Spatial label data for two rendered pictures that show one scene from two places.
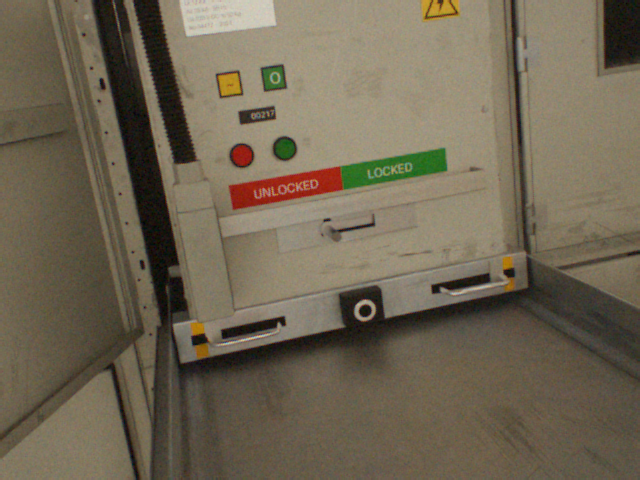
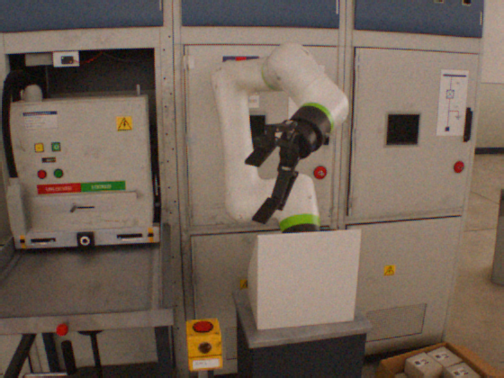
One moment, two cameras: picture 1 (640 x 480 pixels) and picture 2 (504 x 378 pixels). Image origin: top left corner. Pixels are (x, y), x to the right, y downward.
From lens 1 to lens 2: 0.91 m
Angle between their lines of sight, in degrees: 1
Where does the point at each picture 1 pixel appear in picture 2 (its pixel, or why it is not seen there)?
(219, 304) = (20, 229)
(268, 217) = (47, 200)
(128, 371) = not seen: hidden behind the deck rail
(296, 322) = (59, 240)
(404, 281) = (104, 231)
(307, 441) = (33, 282)
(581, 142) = (215, 180)
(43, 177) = not seen: outside the picture
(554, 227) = (202, 216)
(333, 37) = (80, 133)
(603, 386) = (138, 281)
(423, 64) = (116, 147)
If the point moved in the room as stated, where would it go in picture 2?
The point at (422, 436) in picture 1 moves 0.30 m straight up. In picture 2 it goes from (67, 286) to (54, 194)
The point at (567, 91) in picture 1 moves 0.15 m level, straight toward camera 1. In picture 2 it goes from (209, 157) to (191, 165)
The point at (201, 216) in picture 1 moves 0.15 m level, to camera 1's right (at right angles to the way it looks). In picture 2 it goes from (14, 198) to (56, 198)
